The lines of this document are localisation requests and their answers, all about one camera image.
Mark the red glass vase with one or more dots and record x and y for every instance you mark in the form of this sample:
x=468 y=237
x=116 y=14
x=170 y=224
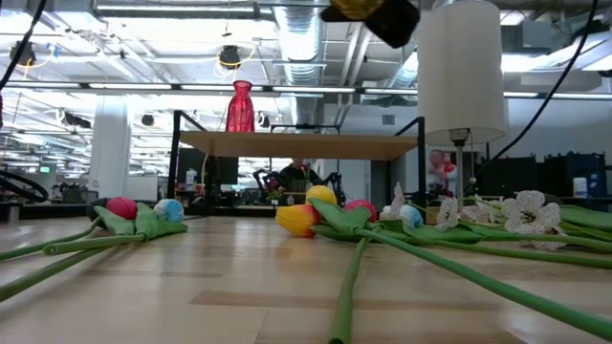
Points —
x=240 y=110

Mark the orange yellow artificial tulip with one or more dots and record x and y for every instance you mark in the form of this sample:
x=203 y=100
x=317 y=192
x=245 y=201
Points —
x=297 y=220

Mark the white blossom flower spray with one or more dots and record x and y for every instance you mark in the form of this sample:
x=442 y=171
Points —
x=528 y=210

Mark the pink tulip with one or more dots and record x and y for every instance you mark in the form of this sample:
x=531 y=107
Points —
x=95 y=204

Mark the black background robot arm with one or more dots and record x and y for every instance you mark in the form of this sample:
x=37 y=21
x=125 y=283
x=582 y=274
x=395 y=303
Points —
x=337 y=184
x=262 y=180

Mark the wooden shelf with black legs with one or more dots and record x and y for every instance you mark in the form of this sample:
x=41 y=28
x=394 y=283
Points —
x=296 y=145

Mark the white shade table lamp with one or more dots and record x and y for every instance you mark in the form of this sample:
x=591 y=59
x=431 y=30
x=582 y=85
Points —
x=459 y=71

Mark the black round ceiling spotlight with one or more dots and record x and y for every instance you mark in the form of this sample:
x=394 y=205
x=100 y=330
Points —
x=21 y=52
x=229 y=56

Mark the person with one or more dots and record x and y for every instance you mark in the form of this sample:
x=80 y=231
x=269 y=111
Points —
x=437 y=172
x=299 y=178

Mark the black monitor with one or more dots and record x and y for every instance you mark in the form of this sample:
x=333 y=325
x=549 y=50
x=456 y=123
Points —
x=225 y=169

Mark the long ceiling light bar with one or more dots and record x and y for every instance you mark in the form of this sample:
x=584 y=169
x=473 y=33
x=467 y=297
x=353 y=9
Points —
x=129 y=86

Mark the white plastic bottle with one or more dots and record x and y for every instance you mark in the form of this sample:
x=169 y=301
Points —
x=191 y=179

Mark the dark blue storage bins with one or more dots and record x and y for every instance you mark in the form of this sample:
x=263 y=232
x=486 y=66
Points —
x=569 y=167

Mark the white wipes canister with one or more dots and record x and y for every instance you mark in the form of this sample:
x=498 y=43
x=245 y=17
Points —
x=580 y=187

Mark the white round column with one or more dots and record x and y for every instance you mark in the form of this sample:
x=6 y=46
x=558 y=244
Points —
x=110 y=148

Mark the silver ventilation duct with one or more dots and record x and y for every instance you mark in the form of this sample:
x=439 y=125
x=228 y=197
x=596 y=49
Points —
x=301 y=43

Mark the black aluminium table frame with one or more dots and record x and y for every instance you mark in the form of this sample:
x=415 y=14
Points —
x=57 y=211

